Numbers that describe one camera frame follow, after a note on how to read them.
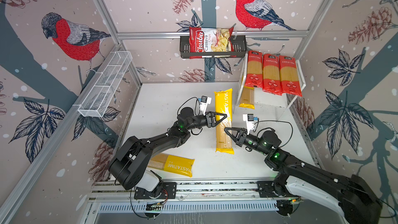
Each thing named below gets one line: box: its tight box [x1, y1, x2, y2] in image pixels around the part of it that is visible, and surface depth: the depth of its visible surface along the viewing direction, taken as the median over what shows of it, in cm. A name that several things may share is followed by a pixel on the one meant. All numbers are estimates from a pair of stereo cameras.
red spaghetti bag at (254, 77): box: [244, 50, 264, 88], surface depth 80 cm
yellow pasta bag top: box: [238, 85, 255, 110], surface depth 90 cm
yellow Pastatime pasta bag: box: [147, 152, 195, 178], surface depth 81 cm
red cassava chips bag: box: [189, 26, 237, 60], surface depth 89 cm
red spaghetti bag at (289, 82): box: [279, 55, 303, 97], surface depth 77 cm
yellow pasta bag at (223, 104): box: [214, 88, 235, 154], surface depth 72 cm
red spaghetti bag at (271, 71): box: [262, 53, 282, 96], surface depth 77 cm
